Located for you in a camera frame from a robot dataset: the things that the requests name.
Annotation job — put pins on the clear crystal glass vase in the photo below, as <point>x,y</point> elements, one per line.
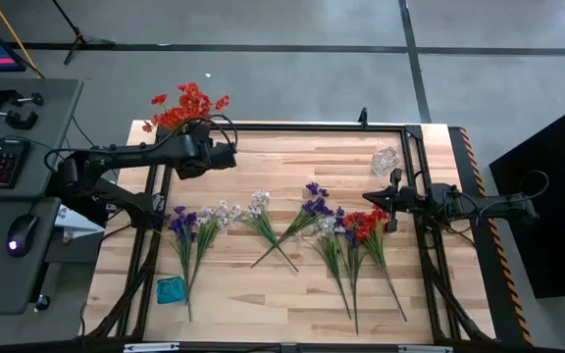
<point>385,162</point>

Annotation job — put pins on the purple artificial flower stem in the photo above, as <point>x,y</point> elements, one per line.
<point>350,236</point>
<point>314,206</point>
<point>182,225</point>

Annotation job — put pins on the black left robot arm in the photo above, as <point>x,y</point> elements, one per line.
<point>125,151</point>

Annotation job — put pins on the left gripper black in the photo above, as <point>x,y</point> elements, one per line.
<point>199,154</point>

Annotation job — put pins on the black knob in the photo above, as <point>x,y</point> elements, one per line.
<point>42,303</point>

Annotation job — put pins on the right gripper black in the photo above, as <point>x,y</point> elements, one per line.
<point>410,198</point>

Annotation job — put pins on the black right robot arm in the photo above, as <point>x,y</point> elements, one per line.
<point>483,206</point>

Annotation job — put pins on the silver metal bracket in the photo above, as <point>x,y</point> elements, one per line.
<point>151,347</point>
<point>425,349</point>

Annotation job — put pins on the black cabinet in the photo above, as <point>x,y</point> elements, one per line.
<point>557,220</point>

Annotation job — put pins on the white paper sheet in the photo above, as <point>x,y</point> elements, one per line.
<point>79,225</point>

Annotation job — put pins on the black frame clamp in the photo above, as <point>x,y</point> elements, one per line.
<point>363,117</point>

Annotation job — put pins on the black tripod stand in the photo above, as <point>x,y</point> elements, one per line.
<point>80,38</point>

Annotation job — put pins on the black computer mouse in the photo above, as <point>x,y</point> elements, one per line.
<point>22,233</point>

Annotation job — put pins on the teal glass vase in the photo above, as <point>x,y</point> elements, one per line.
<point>170,290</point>

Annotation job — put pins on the red artificial flower stem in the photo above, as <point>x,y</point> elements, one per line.
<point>366,223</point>
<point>191,100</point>
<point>165,120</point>

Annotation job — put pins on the black C-clamp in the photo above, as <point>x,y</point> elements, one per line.
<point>5,95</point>
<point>20,120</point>

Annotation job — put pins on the grey computer desk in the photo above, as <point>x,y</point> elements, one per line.
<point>62,95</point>

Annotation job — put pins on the white artificial flower stem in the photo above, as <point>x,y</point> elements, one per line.
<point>331,247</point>
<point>206,235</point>
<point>260,198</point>

